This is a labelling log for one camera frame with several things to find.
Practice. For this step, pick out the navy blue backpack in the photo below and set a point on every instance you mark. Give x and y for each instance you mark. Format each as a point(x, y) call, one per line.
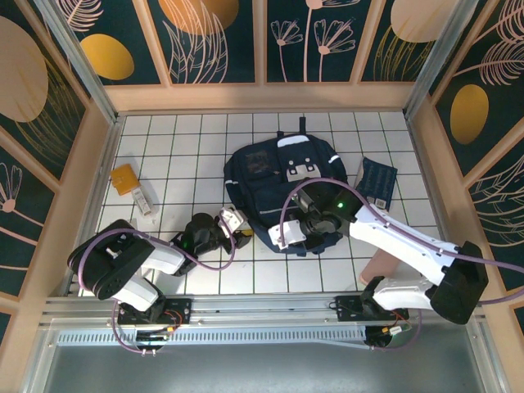
point(254, 192)

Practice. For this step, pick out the yellow leather wallet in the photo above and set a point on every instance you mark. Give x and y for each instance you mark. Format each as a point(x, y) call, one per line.
point(124, 179)

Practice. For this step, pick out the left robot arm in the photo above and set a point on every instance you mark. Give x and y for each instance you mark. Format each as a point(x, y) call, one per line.
point(163, 260)

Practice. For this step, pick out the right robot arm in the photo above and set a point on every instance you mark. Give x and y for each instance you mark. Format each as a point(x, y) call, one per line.
point(393, 237)

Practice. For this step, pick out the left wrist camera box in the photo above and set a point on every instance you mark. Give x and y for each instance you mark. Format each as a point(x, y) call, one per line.
point(234, 219)

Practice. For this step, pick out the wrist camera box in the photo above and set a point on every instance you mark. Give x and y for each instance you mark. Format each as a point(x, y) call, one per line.
point(234, 219)
point(288, 231)

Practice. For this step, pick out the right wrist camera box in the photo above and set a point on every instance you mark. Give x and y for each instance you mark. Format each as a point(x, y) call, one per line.
point(288, 231)

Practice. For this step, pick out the aluminium mounting rail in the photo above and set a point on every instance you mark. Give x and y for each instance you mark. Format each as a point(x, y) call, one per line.
point(262, 307)

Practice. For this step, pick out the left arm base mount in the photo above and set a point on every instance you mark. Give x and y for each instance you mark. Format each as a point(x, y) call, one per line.
point(180, 307)

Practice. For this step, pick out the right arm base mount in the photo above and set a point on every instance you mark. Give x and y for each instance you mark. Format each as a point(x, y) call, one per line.
point(348, 307)

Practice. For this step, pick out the aluminium frame post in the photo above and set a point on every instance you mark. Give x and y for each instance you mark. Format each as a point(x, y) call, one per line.
point(438, 61)
point(79, 61)

